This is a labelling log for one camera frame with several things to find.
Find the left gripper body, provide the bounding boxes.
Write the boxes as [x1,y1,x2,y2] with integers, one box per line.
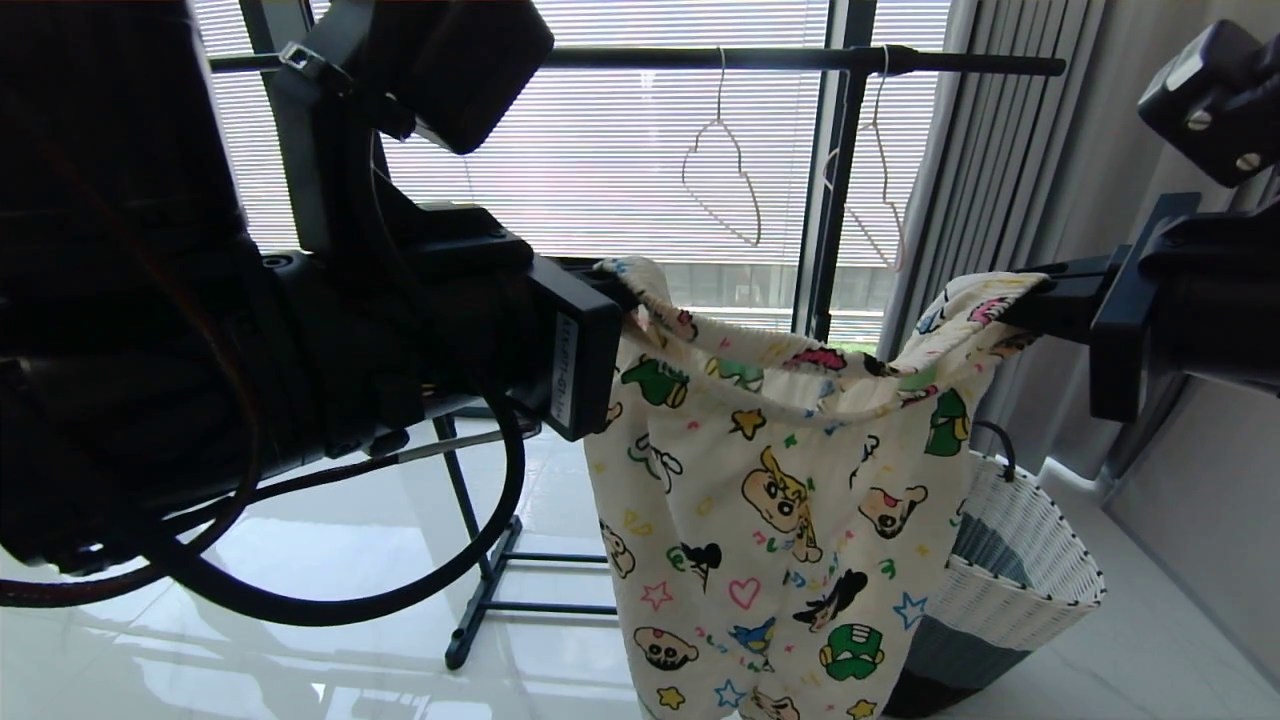
[265,205,626,459]

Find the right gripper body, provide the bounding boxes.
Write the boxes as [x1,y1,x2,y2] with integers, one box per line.
[1090,195,1280,421]

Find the pink clothes hanger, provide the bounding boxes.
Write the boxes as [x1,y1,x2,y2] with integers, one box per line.
[825,45,907,273]
[682,47,763,248]

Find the cream printed garment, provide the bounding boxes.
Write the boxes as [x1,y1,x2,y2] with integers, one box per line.
[583,257,1047,720]

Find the white laundry basket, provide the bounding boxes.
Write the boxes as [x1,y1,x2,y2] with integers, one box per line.
[885,420,1108,719]

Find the black clothes rack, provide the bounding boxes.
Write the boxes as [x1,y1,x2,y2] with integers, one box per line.
[205,45,1067,671]

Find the window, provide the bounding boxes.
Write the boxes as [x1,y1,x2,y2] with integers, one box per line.
[190,0,953,346]

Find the grey curtain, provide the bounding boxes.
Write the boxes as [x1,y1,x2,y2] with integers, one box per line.
[878,0,1280,501]

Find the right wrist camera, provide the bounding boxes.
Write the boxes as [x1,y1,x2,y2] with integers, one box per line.
[1138,20,1280,216]

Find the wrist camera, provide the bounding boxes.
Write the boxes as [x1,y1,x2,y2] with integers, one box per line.
[270,0,556,256]
[1138,20,1280,216]

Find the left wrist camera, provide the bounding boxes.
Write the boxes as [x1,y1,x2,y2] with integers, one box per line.
[270,0,556,256]

